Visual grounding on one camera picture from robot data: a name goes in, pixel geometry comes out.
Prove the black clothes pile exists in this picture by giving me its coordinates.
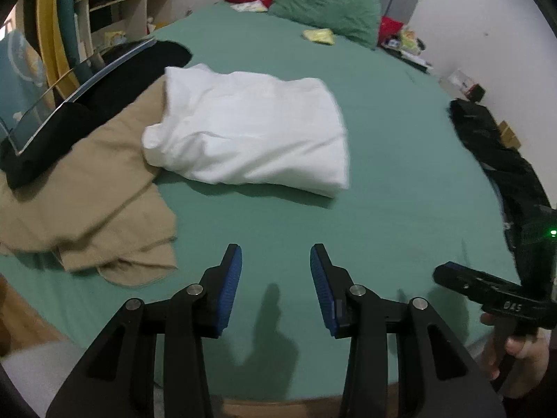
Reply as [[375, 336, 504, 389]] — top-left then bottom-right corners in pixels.
[[447, 97, 554, 253]]

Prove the snack bag on books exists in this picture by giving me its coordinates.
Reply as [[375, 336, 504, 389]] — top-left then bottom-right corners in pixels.
[[398, 25, 423, 56]]

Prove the green bed sheet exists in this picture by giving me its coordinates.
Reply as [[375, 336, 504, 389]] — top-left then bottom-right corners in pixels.
[[1, 3, 516, 400]]

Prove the green pillow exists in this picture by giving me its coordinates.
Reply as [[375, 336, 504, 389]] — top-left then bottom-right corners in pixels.
[[269, 0, 382, 49]]

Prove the person's right hand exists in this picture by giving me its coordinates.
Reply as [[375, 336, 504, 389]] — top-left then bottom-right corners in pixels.
[[480, 313, 549, 399]]

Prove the yellow curtain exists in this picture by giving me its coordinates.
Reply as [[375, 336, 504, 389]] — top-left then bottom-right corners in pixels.
[[36, 0, 79, 99]]

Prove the brown paper bag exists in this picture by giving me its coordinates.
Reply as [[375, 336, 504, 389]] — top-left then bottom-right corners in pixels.
[[497, 121, 521, 150]]

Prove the white paper near pillow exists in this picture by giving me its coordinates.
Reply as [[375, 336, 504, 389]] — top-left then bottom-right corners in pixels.
[[230, 0, 268, 13]]

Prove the teal curtain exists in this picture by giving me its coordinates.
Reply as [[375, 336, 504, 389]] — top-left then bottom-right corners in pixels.
[[57, 0, 92, 85]]

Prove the white hooded garment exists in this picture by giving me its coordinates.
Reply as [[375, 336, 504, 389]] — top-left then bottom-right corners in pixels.
[[142, 64, 349, 197]]

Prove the stack of books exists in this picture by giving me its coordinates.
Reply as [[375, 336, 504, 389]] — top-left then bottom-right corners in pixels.
[[381, 38, 432, 73]]

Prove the white bedside cabinet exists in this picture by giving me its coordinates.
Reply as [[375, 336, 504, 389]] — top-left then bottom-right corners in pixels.
[[439, 69, 476, 99]]

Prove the beige garment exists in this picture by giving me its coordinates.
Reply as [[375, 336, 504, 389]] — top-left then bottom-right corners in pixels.
[[1, 78, 176, 287]]

